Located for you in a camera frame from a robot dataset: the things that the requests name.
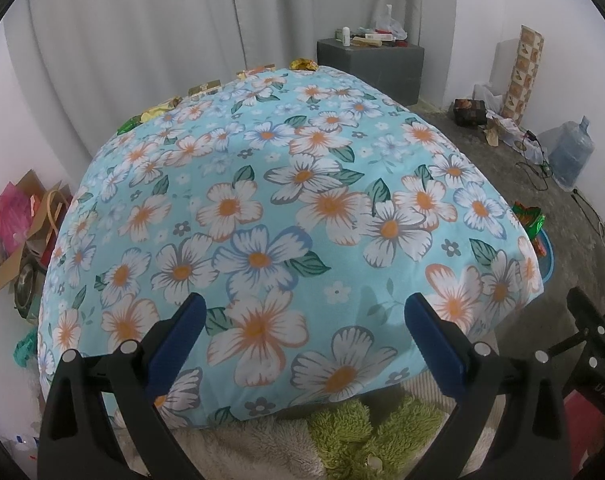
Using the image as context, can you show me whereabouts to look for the black cable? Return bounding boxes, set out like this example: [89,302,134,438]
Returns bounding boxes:
[515,130,553,191]

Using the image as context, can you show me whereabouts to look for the power cord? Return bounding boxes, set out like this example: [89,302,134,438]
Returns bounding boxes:
[572,189,605,243]

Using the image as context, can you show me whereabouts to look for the bright pink plastic bag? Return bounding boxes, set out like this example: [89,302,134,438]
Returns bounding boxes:
[0,182,33,256]

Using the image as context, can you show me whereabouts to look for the grey curtain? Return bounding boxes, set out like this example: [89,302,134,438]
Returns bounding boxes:
[5,0,463,161]

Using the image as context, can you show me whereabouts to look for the dark brown box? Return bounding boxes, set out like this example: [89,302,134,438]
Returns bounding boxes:
[453,98,487,127]

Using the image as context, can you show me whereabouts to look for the grey cabinet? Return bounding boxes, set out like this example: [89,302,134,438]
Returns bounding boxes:
[316,37,426,103]

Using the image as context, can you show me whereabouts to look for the blue water jug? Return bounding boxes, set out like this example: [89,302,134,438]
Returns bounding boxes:
[549,116,595,191]

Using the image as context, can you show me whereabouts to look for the beige fluffy cloth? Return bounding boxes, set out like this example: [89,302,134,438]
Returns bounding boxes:
[117,417,328,480]

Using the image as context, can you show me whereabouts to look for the metal bowl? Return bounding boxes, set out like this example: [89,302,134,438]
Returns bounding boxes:
[13,260,48,311]

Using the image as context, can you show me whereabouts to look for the blue mesh wastebasket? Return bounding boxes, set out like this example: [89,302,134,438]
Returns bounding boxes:
[531,227,558,286]

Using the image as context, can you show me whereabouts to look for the yellow wrapper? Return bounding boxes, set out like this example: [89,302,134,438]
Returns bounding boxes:
[142,97,180,121]

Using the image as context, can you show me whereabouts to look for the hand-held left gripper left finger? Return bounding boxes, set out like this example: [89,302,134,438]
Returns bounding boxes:
[36,292,208,480]

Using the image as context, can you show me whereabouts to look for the scattered papers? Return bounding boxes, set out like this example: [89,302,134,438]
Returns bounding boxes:
[485,115,525,148]

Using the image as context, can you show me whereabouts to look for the floral light blue blanket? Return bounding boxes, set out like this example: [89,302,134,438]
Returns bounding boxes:
[35,65,545,431]

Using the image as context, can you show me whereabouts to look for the white plastic bag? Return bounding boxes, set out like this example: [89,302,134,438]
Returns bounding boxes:
[473,82,505,111]

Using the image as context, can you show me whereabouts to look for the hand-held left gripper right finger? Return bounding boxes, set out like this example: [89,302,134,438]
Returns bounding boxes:
[403,292,573,480]

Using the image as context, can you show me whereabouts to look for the clear plastic bag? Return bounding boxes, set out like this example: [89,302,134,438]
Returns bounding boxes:
[375,5,408,41]

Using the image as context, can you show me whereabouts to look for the patterned paper roll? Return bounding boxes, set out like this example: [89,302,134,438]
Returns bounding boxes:
[499,25,545,123]

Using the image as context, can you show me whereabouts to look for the green plush cloth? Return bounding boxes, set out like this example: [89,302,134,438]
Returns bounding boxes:
[309,395,444,480]

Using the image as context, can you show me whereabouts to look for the cardboard box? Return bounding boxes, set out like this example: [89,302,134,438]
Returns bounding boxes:
[0,170,74,296]

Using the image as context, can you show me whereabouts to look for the small green plastic bag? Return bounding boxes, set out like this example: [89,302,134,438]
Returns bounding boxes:
[15,330,40,368]

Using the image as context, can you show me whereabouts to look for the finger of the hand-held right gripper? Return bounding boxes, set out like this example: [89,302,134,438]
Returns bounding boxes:
[547,287,605,411]

